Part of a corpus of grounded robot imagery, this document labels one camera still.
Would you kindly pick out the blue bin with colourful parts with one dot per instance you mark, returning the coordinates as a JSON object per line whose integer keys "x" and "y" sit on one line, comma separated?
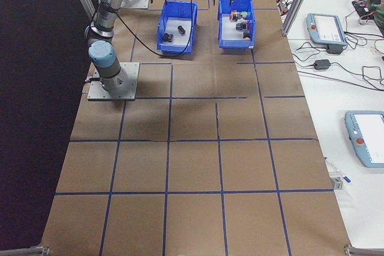
{"x": 235, "y": 43}

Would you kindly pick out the blue bin with black cylinders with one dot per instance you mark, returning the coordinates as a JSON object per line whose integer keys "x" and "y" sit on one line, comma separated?
{"x": 177, "y": 47}

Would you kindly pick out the small grey box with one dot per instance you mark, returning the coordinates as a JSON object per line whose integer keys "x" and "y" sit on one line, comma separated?
{"x": 337, "y": 184}

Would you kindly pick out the small grey block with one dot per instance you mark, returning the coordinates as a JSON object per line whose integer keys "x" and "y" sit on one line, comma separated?
{"x": 240, "y": 14}

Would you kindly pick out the small green block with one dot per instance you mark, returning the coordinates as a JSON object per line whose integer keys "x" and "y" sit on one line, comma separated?
{"x": 246, "y": 14}

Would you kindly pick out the small dark blue block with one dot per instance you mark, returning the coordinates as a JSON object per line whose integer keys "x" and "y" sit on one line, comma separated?
{"x": 239, "y": 26}

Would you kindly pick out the white foam bin liner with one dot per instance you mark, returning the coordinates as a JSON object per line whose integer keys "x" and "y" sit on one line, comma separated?
{"x": 175, "y": 25}
{"x": 229, "y": 32}

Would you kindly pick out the small dark block with red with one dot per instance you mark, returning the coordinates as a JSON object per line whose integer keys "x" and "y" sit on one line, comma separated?
{"x": 245, "y": 25}

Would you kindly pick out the grey blue teach pendant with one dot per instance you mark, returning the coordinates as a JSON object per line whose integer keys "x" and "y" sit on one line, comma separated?
{"x": 325, "y": 26}
{"x": 366, "y": 136}

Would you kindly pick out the black power adapter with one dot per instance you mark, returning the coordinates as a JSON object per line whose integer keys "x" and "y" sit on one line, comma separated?
{"x": 322, "y": 64}
{"x": 334, "y": 49}

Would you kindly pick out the white side table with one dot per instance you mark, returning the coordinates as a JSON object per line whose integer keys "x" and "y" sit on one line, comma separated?
{"x": 330, "y": 94}

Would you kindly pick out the person in green clothing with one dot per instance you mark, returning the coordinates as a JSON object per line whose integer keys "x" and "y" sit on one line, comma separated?
{"x": 379, "y": 7}

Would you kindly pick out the clear plastic strip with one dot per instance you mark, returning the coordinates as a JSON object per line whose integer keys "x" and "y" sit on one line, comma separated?
{"x": 331, "y": 164}

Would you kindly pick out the aluminium extrusion post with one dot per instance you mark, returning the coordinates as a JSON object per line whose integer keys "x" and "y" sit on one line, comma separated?
{"x": 297, "y": 1}

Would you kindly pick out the black frame cover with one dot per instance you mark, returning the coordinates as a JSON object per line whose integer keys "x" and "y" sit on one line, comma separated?
{"x": 30, "y": 88}

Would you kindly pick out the metal corner bracket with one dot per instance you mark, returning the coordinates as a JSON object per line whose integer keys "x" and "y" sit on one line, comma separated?
{"x": 30, "y": 251}
{"x": 360, "y": 251}

